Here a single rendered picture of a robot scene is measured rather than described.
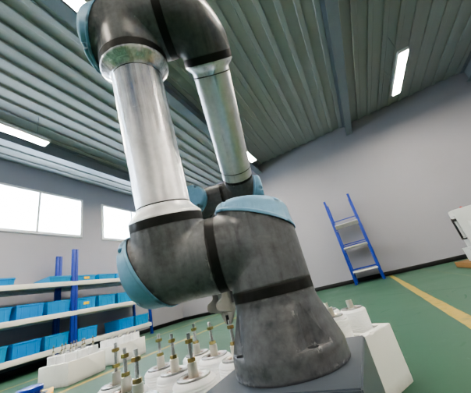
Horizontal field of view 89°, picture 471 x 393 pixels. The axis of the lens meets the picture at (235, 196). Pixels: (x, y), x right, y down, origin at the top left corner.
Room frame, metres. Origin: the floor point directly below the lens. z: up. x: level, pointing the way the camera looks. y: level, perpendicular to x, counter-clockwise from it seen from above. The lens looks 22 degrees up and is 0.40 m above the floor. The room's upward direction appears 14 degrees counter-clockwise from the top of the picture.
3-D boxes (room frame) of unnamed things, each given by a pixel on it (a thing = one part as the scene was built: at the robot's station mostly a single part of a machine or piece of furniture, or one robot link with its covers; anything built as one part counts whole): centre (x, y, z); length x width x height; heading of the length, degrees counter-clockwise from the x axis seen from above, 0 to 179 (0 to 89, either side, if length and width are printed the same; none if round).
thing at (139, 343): (3.19, 1.76, 0.09); 0.39 x 0.39 x 0.18; 70
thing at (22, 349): (4.08, 3.90, 0.36); 0.50 x 0.38 x 0.21; 68
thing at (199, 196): (0.60, 0.09, 0.64); 0.11 x 0.11 x 0.08; 89
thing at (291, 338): (0.38, -0.02, 0.35); 0.15 x 0.15 x 0.10
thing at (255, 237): (0.38, -0.01, 0.47); 0.13 x 0.12 x 0.14; 89
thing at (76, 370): (2.64, 1.94, 0.09); 0.39 x 0.39 x 0.18; 74
